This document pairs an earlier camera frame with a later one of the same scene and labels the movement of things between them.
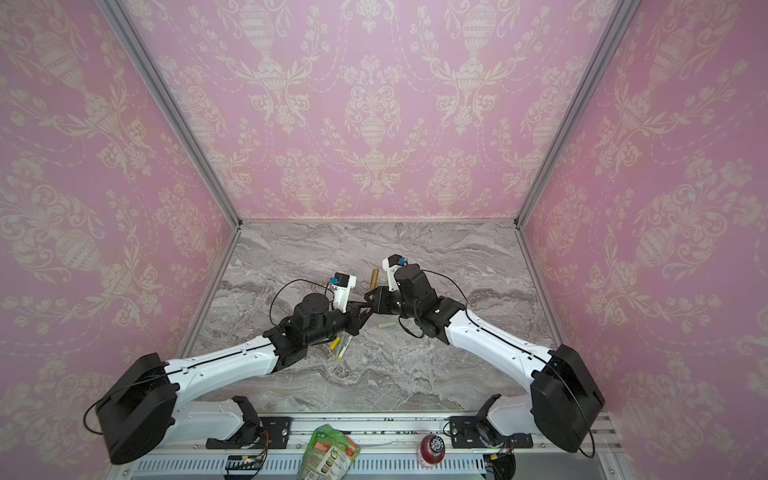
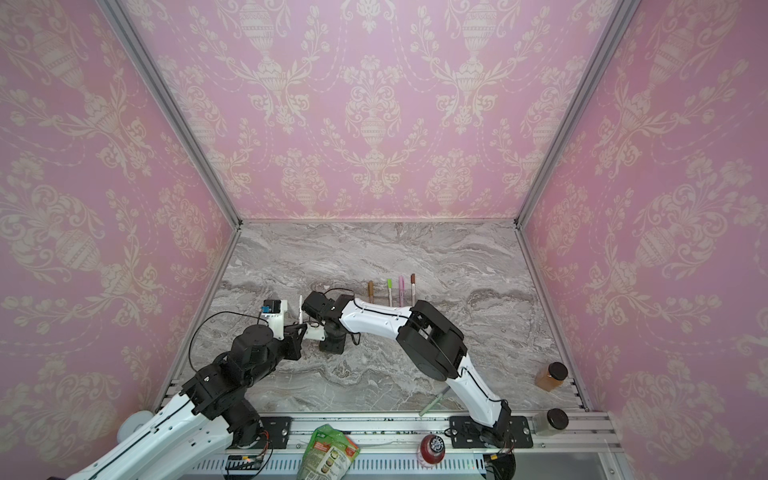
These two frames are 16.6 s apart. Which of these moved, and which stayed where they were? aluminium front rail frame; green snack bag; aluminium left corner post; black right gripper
Moved: black right gripper
Stayed: aluminium left corner post; green snack bag; aluminium front rail frame
